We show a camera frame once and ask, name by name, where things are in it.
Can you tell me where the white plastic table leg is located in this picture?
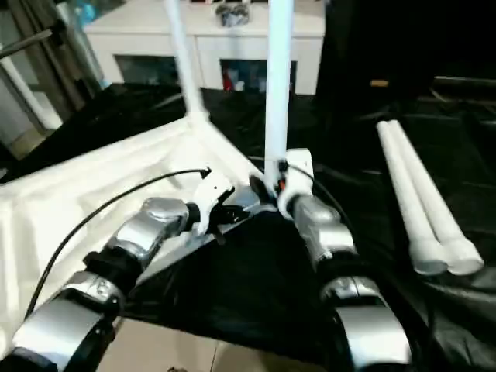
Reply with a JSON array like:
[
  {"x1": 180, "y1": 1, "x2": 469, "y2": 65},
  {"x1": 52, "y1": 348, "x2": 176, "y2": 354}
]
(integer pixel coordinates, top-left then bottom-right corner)
[
  {"x1": 387, "y1": 119, "x2": 486, "y2": 277},
  {"x1": 263, "y1": 0, "x2": 295, "y2": 195},
  {"x1": 375, "y1": 120, "x2": 451, "y2": 277},
  {"x1": 164, "y1": 0, "x2": 211, "y2": 122}
]

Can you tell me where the white plastic table top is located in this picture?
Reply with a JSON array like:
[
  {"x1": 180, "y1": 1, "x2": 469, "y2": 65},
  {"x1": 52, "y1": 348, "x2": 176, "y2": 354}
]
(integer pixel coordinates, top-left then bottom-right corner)
[{"x1": 0, "y1": 112, "x2": 279, "y2": 343}]

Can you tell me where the black plastic mat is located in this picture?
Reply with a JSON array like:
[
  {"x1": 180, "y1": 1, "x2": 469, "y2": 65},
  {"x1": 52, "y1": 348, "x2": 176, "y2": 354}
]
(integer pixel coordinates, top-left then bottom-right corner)
[{"x1": 0, "y1": 79, "x2": 496, "y2": 372}]

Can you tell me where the clear bag of dark items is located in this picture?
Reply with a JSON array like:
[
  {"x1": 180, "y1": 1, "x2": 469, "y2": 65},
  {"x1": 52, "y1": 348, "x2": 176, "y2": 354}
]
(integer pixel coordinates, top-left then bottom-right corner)
[{"x1": 215, "y1": 3, "x2": 252, "y2": 29}]

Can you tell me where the white sideboard cabinet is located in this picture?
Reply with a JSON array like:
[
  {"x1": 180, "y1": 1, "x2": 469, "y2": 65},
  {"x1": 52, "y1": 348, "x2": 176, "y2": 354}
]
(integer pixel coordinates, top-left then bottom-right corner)
[{"x1": 83, "y1": 0, "x2": 327, "y2": 96}]

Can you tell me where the white round pipe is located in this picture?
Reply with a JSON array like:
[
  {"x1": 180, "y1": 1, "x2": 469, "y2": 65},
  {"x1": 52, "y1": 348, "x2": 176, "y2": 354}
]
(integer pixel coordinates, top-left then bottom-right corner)
[{"x1": 0, "y1": 57, "x2": 64, "y2": 132}]

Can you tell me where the grey brown curtain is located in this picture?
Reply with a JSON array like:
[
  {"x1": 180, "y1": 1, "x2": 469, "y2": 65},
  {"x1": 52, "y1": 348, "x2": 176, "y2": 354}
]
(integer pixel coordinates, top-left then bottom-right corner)
[{"x1": 11, "y1": 0, "x2": 98, "y2": 113}]

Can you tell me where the grey metal pole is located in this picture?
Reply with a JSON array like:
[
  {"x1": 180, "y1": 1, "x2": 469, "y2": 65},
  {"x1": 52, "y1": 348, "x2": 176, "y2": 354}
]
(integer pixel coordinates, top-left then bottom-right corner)
[{"x1": 0, "y1": 28, "x2": 66, "y2": 60}]

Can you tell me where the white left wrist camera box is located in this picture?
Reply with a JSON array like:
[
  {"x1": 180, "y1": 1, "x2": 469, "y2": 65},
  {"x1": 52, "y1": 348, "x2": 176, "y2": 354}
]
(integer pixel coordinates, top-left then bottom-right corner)
[{"x1": 191, "y1": 167, "x2": 236, "y2": 238}]

